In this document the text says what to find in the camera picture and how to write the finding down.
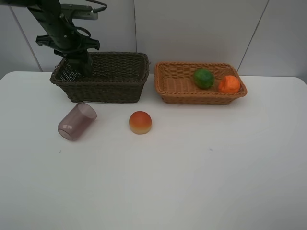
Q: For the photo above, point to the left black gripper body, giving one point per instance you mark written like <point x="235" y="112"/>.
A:
<point x="66" y="38"/>

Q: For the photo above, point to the green mango fruit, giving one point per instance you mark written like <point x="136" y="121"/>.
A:
<point x="203" y="78"/>

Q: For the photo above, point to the orange tangerine fruit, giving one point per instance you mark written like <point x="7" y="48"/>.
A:
<point x="229" y="84"/>

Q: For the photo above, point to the dark green pump bottle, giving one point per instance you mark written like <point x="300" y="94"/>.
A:
<point x="81" y="62"/>

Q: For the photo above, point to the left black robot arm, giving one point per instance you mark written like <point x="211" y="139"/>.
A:
<point x="48" y="10"/>

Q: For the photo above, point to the dark brown wicker basket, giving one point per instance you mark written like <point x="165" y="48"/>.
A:
<point x="117" y="77"/>

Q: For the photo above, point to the translucent purple plastic cup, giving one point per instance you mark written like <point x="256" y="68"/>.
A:
<point x="77" y="121"/>

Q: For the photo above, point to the red yellow peach fruit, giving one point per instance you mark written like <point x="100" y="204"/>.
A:
<point x="140" y="122"/>

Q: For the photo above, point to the light orange wicker basket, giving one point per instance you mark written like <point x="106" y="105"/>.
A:
<point x="175" y="84"/>

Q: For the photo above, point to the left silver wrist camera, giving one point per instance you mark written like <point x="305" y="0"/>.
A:
<point x="82" y="12"/>

